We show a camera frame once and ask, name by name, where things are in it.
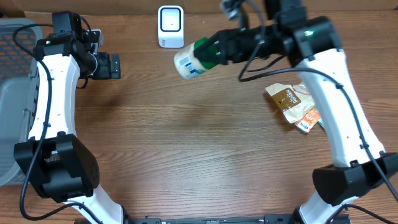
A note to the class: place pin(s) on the brown white snack pouch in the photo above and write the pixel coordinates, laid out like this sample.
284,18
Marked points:
294,101

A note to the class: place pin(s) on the teal wet wipes pack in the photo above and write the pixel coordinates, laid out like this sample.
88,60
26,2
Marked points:
321,123

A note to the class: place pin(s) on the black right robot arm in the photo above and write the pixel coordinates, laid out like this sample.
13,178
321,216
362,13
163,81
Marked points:
314,50

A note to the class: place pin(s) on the green lid jar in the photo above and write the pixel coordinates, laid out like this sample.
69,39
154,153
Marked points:
187,65

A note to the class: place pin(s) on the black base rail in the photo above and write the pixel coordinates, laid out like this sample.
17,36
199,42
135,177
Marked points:
267,219

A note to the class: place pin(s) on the orange Kleenex tissue pack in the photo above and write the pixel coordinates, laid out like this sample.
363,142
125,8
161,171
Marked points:
308,121

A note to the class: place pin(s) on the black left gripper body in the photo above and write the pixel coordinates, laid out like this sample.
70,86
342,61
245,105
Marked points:
104,70

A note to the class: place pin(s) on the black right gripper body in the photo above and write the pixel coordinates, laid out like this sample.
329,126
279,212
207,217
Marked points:
244,43

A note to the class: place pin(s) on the white barcode scanner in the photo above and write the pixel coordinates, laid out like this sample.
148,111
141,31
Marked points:
171,26

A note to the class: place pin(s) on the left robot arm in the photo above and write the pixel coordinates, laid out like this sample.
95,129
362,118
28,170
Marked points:
56,164

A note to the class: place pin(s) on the grey plastic mesh basket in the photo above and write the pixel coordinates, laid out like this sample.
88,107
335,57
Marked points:
19,89

